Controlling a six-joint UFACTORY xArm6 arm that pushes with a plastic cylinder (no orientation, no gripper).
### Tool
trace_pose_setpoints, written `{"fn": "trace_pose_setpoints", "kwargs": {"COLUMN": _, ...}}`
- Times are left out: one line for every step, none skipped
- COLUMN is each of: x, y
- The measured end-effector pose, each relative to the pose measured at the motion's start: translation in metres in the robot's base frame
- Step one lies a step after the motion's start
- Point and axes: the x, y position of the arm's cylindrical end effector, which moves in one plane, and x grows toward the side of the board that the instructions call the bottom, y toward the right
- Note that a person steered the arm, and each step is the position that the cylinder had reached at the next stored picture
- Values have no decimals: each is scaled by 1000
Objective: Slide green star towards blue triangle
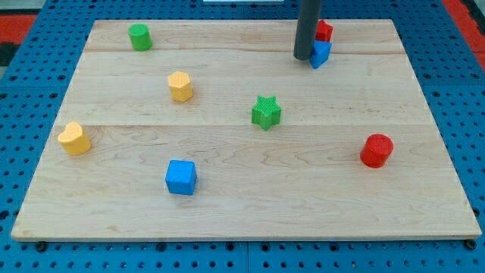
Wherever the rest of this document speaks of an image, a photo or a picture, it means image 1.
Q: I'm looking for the red cylinder block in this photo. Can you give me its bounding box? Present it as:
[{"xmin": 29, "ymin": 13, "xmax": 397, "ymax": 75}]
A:
[{"xmin": 360, "ymin": 133, "xmax": 394, "ymax": 168}]

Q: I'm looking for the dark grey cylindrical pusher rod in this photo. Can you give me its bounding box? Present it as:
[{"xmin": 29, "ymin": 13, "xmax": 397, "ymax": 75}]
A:
[{"xmin": 293, "ymin": 0, "xmax": 322, "ymax": 61}]

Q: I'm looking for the light wooden board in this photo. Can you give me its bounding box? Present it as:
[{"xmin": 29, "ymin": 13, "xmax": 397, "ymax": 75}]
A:
[{"xmin": 11, "ymin": 19, "xmax": 481, "ymax": 242}]

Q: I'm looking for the blue cube block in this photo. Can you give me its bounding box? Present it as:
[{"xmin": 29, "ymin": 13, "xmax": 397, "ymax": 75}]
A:
[{"xmin": 165, "ymin": 159, "xmax": 197, "ymax": 196}]

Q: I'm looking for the green cylinder block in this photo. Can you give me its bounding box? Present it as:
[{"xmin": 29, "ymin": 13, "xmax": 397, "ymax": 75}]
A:
[{"xmin": 128, "ymin": 24, "xmax": 152, "ymax": 51}]

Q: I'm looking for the yellow hexagon block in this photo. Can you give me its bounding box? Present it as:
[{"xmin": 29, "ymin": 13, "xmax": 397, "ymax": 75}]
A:
[{"xmin": 167, "ymin": 71, "xmax": 193, "ymax": 102}]

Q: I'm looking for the green star block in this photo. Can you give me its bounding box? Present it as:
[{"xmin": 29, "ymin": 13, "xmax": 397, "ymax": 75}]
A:
[{"xmin": 252, "ymin": 96, "xmax": 281, "ymax": 130}]

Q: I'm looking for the yellow heart block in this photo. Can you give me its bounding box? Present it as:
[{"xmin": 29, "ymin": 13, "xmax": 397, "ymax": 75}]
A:
[{"xmin": 58, "ymin": 121, "xmax": 92, "ymax": 155}]

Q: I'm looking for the blue triangle block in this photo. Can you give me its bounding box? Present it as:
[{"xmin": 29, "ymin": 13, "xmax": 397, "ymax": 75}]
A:
[{"xmin": 309, "ymin": 41, "xmax": 333, "ymax": 69}]

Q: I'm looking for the small red block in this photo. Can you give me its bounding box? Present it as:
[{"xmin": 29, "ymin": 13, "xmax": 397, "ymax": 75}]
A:
[{"xmin": 315, "ymin": 20, "xmax": 333, "ymax": 42}]

